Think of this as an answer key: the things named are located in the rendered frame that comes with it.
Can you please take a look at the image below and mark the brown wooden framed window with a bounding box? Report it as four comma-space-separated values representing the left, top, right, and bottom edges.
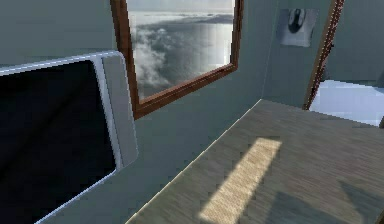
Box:
109, 0, 245, 121

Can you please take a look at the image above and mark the silver framed television set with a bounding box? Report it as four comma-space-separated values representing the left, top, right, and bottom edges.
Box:
0, 49, 140, 224

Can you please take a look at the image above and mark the grey wall picture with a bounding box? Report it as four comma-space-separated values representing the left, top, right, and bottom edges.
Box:
279, 7, 319, 48

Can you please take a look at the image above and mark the brown wooden door frame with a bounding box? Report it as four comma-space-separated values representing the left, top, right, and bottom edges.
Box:
302, 0, 346, 111

